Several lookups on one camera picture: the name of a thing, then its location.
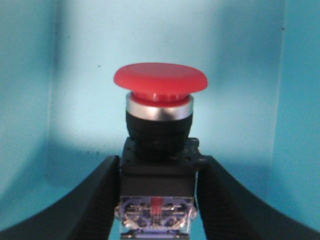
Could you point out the teal plastic box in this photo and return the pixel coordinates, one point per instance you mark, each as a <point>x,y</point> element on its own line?
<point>61,113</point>

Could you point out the red push button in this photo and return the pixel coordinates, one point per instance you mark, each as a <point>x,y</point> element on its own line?
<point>159,167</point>

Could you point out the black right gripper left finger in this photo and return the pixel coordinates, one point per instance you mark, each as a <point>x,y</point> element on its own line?
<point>85,213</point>

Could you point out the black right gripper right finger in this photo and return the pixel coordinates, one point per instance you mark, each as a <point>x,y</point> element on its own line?
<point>231,212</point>

